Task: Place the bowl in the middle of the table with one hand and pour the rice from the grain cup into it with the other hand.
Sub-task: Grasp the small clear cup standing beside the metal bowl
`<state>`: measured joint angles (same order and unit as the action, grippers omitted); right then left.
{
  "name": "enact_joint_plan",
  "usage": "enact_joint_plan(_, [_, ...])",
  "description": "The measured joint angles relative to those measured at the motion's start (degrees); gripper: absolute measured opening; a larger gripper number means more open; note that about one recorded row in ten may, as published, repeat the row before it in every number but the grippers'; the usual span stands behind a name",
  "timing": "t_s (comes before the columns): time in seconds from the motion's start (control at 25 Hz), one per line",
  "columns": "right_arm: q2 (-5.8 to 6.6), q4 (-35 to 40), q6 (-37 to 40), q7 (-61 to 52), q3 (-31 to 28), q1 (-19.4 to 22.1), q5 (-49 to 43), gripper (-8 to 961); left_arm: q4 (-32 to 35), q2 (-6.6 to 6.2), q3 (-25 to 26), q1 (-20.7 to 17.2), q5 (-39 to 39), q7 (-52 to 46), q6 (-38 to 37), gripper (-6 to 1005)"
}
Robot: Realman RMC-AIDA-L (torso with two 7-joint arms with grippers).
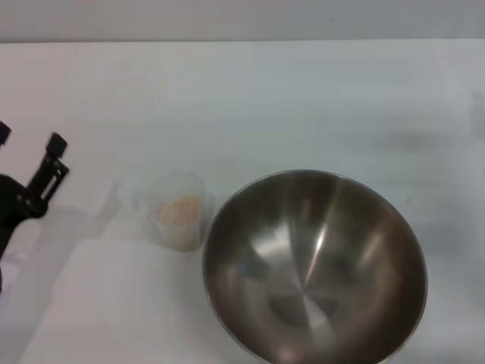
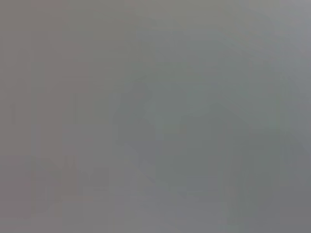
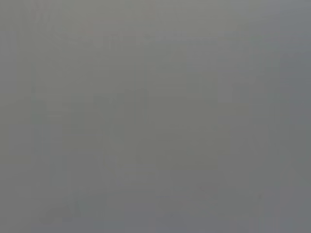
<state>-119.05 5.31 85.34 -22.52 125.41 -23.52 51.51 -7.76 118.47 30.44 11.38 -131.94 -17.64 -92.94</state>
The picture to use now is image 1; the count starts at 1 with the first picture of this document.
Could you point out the stainless steel mixing bowl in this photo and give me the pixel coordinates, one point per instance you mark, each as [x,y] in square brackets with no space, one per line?
[303,273]

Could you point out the white rice grains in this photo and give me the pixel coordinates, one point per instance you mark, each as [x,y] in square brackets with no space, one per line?
[180,214]

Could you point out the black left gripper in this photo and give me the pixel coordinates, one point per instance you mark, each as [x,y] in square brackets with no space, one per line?
[15,204]

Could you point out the clear plastic measuring cup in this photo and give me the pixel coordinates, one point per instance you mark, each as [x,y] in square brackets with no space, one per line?
[166,235]

